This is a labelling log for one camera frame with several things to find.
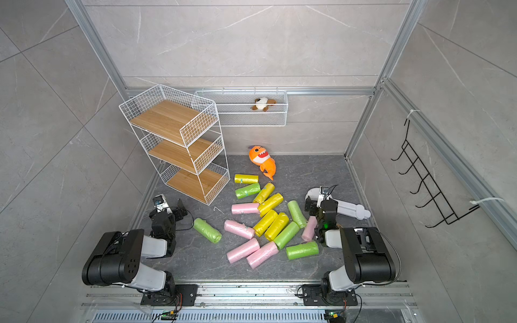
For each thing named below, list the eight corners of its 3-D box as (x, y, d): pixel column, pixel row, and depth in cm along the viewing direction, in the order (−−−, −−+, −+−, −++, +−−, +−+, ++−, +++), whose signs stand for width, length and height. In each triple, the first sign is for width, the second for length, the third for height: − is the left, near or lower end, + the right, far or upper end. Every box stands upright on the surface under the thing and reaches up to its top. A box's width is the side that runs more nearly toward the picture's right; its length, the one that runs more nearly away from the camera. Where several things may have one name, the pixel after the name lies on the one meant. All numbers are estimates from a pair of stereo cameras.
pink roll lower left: (229, 264, 82) (228, 261, 79) (226, 256, 84) (225, 253, 81) (260, 247, 86) (259, 245, 84) (256, 240, 88) (256, 237, 86)
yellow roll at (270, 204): (261, 218, 95) (261, 214, 93) (254, 210, 98) (254, 207, 95) (284, 201, 101) (284, 197, 99) (277, 194, 104) (278, 190, 101)
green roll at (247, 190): (238, 201, 101) (237, 197, 98) (234, 193, 104) (233, 189, 101) (261, 192, 105) (261, 188, 101) (257, 185, 108) (257, 181, 105)
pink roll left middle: (223, 230, 91) (222, 227, 88) (227, 221, 94) (226, 218, 91) (252, 240, 88) (251, 237, 85) (255, 231, 91) (255, 227, 88)
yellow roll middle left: (252, 231, 91) (251, 228, 88) (272, 212, 98) (272, 208, 95) (257, 237, 89) (257, 234, 86) (277, 216, 96) (278, 213, 93)
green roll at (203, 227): (193, 227, 93) (190, 223, 89) (201, 219, 96) (199, 215, 92) (216, 245, 88) (214, 242, 84) (224, 236, 90) (222, 232, 87)
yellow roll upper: (253, 201, 101) (253, 197, 98) (267, 185, 107) (267, 181, 104) (261, 207, 99) (261, 203, 96) (275, 189, 106) (276, 185, 103)
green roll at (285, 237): (272, 243, 86) (272, 241, 85) (293, 222, 93) (293, 220, 91) (281, 251, 84) (281, 249, 82) (301, 229, 90) (302, 227, 89)
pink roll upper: (231, 213, 97) (230, 210, 94) (232, 206, 100) (231, 202, 97) (258, 213, 97) (258, 210, 94) (258, 206, 100) (258, 202, 97)
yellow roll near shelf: (234, 184, 107) (233, 180, 105) (235, 177, 111) (234, 173, 108) (258, 184, 107) (258, 180, 105) (258, 177, 111) (258, 173, 108)
